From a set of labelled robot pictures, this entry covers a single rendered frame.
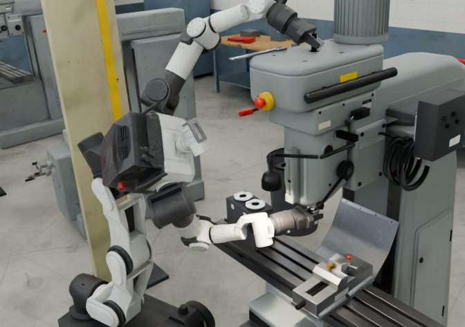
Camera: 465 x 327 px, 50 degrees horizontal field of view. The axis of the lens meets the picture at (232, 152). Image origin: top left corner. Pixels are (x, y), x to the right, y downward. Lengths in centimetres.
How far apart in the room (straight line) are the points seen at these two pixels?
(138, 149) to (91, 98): 156
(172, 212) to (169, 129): 31
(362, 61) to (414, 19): 478
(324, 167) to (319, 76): 36
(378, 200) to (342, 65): 78
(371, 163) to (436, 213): 54
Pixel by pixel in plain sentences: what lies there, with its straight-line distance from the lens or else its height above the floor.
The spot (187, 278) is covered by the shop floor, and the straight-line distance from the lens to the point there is 379.
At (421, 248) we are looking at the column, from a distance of 240.
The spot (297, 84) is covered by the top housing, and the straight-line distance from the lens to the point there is 159.
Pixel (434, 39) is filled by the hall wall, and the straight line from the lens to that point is 644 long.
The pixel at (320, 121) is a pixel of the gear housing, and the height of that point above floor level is 168.
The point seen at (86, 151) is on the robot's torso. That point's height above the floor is 151.
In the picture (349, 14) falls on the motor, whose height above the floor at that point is 199.
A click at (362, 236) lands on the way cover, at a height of 101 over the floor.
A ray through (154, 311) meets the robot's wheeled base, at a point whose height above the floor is 57.
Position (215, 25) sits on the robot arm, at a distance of 190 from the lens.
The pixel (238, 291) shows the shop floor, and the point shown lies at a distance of 363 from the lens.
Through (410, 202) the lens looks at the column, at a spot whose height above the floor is 121.
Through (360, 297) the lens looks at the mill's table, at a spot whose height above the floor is 96.
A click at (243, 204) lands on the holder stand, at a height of 115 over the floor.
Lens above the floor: 224
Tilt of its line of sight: 23 degrees down
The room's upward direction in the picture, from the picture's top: 3 degrees counter-clockwise
